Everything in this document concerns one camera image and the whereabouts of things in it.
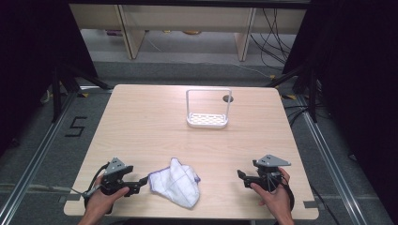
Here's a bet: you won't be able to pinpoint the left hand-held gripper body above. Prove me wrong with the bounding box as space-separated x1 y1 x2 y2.
99 157 142 198

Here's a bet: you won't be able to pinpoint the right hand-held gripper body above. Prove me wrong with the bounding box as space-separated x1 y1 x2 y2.
252 154 292 193

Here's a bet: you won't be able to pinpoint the white checked cloth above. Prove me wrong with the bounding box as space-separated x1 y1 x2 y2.
147 157 202 210

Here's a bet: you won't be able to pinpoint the white plastic rack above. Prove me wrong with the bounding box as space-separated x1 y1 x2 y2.
185 87 234 129

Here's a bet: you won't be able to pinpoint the person's right hand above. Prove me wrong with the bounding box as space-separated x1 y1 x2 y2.
250 167 294 219

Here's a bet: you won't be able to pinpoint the person's left hand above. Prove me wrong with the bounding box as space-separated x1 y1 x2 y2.
84 175 130 218

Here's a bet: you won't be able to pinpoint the black metal stand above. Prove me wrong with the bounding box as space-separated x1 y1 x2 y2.
265 63 319 124
51 63 115 124

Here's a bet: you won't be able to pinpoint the black curtain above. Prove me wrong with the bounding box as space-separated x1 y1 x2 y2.
0 0 99 158
283 0 398 217

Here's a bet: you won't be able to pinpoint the beige wooden desk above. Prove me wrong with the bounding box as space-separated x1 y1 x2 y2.
69 3 308 62

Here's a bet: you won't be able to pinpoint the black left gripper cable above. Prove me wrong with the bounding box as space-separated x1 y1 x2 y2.
83 162 111 215

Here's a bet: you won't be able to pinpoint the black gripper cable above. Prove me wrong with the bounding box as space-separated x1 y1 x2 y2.
83 162 111 215
281 173 296 212

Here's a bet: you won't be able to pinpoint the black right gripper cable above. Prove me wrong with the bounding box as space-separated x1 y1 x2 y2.
281 173 296 212

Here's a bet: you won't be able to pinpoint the grey strap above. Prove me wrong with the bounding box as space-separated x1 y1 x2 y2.
69 185 101 199

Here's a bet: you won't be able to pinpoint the metal floor rail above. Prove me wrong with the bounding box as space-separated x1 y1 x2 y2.
0 91 80 225
295 93 368 225

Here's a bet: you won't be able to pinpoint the black floor cables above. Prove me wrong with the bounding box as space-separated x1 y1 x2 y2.
283 103 315 128

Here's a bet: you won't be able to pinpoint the bundle of black cables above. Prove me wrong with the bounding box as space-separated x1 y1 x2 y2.
249 7 299 70

